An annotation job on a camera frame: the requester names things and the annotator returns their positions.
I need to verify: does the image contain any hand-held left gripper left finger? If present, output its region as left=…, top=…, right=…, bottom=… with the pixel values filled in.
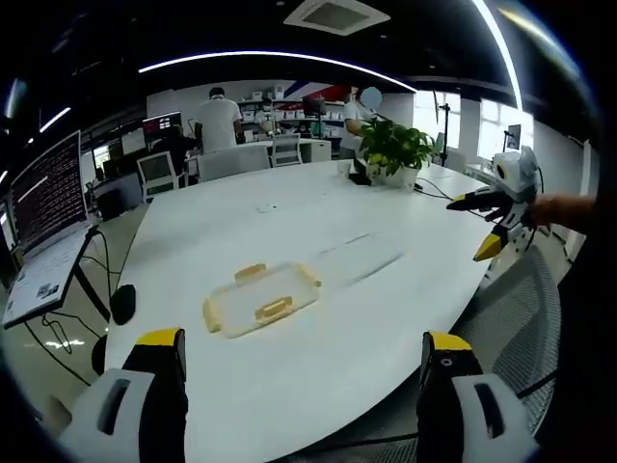
left=57, top=327, right=190, bottom=463

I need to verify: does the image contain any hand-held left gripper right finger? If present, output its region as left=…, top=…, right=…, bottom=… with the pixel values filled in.
left=416, top=330, right=542, bottom=463

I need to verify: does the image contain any clear container lid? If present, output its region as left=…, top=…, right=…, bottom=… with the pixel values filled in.
left=201, top=261, right=323, bottom=340

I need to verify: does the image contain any black tripod stand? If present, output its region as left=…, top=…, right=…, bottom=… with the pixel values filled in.
left=432, top=90, right=462, bottom=168

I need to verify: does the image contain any grey mesh office chair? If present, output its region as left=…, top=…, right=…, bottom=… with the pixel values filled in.
left=450, top=244, right=564, bottom=436

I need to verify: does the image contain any green potted plant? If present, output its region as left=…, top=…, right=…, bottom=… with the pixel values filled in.
left=358, top=118, right=443, bottom=190

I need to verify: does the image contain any black round object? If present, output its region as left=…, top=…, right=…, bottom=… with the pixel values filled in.
left=111, top=284, right=138, bottom=326

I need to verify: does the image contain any person's dark clothing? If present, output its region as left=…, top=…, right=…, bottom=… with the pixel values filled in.
left=553, top=195, right=617, bottom=463

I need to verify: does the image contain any ceiling light strip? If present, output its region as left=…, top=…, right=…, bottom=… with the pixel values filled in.
left=138, top=50, right=419, bottom=93
left=470, top=0, right=525, bottom=115

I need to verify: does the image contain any laptop stand table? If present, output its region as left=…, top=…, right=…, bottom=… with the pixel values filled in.
left=2, top=226, right=113, bottom=334

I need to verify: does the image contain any open laptop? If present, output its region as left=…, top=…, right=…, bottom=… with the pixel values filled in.
left=0, top=128, right=100, bottom=330

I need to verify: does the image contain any white office chair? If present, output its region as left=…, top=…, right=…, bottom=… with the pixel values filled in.
left=269, top=133, right=303, bottom=168
left=136, top=150, right=188, bottom=204
left=197, top=144, right=272, bottom=183

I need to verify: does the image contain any storage shelf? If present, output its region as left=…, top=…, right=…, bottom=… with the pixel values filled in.
left=238, top=85, right=349, bottom=139

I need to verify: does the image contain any ceiling air vent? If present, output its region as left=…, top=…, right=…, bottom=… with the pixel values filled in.
left=282, top=0, right=392, bottom=38

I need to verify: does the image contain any computer monitor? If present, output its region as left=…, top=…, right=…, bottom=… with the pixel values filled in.
left=142, top=111, right=183, bottom=146

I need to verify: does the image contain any black floor cable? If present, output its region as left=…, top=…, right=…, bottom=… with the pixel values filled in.
left=23, top=231, right=134, bottom=387

